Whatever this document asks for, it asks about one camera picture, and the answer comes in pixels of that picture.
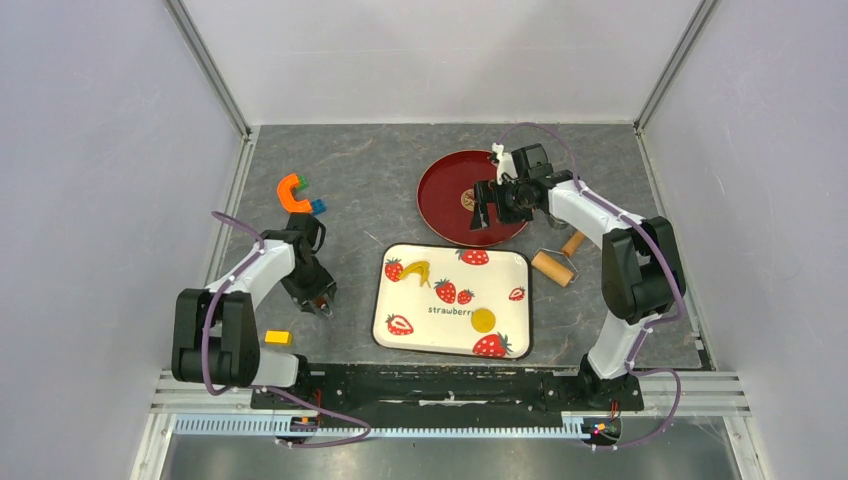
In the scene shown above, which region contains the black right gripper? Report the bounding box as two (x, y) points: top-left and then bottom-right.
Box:
(472, 178), (535, 231)

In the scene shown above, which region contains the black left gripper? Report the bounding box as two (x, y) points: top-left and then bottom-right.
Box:
(279, 256), (337, 314)

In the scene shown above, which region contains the red round plate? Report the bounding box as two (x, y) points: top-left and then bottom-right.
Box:
(417, 150), (526, 247)

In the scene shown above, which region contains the small metal ring cutter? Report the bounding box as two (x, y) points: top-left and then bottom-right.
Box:
(546, 214), (570, 230)

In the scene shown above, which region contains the yellow dough scrap strip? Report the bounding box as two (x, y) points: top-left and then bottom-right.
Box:
(398, 261), (431, 288)

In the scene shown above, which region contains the wooden dough roller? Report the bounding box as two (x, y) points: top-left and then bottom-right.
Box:
(531, 231), (586, 287)

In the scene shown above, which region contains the white strawberry tray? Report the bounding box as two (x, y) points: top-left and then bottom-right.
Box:
(372, 243), (532, 360)

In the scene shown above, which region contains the yellow dough ball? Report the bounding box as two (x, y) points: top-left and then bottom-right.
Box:
(471, 308), (497, 333)

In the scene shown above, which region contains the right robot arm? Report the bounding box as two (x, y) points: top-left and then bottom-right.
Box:
(470, 143), (685, 408)

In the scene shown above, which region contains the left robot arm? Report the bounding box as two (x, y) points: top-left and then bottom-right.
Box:
(171, 212), (337, 408)

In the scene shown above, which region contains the yellow block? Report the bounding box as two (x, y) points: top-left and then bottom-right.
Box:
(264, 330), (293, 346)

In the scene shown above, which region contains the orange curved toy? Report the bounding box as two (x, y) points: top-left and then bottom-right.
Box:
(276, 173), (313, 214)

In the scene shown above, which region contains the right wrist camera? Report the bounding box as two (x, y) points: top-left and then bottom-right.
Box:
(490, 143), (518, 185)

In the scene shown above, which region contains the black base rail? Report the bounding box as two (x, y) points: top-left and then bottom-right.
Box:
(289, 363), (644, 429)

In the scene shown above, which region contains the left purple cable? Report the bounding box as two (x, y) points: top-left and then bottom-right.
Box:
(199, 210), (374, 450)

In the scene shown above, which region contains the purple cable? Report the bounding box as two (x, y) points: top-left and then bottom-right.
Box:
(496, 122), (688, 452)
(199, 210), (374, 450)

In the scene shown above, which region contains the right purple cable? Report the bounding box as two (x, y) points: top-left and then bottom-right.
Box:
(496, 122), (688, 452)

